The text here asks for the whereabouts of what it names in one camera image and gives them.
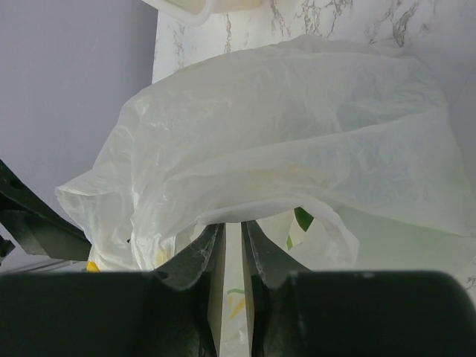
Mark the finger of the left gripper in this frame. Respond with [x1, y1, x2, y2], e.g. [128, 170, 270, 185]
[1, 163, 91, 260]

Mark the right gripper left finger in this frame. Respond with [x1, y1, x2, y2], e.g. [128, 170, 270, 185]
[1, 224, 225, 356]

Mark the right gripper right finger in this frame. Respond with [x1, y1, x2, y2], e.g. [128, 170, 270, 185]
[241, 221, 475, 356]

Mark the white lemon-print plastic bag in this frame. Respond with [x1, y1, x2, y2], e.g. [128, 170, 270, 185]
[57, 35, 475, 356]

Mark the white plastic fruit basket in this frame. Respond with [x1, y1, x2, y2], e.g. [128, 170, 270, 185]
[143, 0, 262, 27]

